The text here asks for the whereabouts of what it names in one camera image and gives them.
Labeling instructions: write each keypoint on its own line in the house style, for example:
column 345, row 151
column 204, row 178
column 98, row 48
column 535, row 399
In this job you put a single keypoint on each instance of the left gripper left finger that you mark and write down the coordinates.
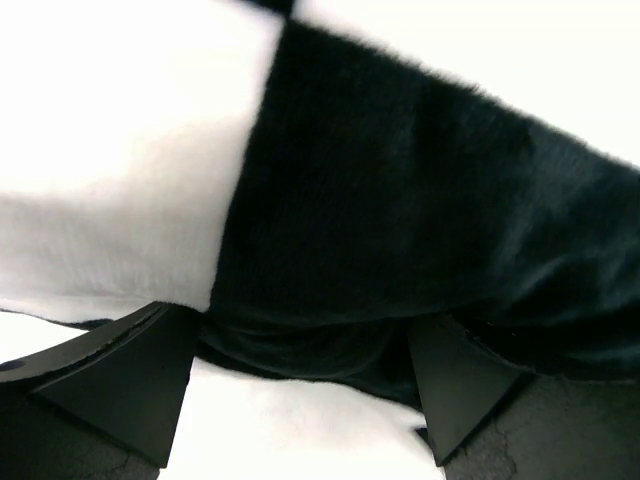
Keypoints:
column 107, row 399

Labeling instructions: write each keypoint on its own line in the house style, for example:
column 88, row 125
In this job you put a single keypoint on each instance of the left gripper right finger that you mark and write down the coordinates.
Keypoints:
column 461, row 384

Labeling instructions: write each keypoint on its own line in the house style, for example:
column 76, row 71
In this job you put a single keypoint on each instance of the black white checkered pillowcase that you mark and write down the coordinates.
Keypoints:
column 274, row 167

